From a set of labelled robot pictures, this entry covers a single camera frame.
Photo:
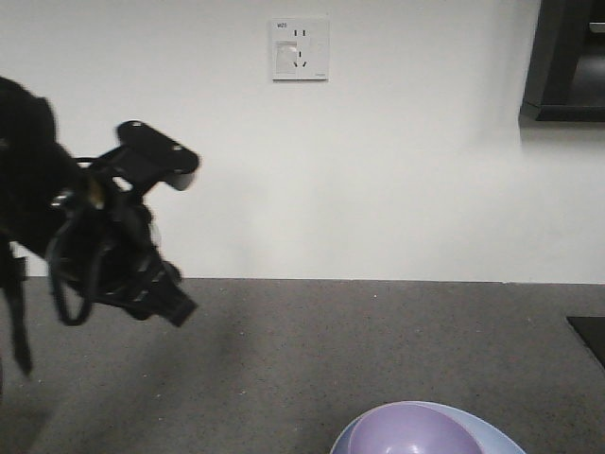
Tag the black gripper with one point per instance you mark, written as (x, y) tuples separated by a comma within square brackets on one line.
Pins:
[(104, 254)]

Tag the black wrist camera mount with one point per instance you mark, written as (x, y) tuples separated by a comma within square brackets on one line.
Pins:
[(146, 157)]

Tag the light blue plate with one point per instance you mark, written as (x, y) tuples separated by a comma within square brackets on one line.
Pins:
[(490, 438)]

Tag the white wall power socket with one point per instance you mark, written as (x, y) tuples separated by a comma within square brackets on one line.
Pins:
[(300, 49)]

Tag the black induction cooktop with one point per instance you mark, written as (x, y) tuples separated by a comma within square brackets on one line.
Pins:
[(591, 330)]

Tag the purple plastic bowl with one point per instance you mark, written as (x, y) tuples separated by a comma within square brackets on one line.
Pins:
[(409, 428)]

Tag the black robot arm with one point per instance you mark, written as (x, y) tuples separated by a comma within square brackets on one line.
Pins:
[(35, 168)]

